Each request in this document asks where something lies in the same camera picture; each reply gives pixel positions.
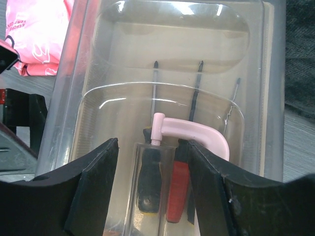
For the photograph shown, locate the red handled screwdriver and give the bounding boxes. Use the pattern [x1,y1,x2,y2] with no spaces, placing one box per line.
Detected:
[166,60,204,224]

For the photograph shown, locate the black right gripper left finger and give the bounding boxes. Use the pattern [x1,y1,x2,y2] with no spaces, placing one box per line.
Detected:
[0,138,119,236]

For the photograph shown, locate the pink printed plastic bag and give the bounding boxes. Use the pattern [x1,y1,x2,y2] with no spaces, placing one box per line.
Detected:
[5,0,74,76]

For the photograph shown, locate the beige plastic tool box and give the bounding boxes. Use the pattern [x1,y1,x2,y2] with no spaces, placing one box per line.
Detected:
[35,0,285,236]

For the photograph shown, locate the long black yellow screwdriver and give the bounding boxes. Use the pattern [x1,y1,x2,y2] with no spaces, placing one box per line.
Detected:
[222,77,242,136]

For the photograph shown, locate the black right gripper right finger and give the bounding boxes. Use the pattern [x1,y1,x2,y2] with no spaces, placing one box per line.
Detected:
[188,141,315,236]

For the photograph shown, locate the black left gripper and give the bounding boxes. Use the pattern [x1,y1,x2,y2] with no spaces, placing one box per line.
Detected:
[0,40,47,182]

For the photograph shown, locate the black floral plush blanket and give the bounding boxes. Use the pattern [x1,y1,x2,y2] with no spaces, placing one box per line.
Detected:
[285,0,315,121]

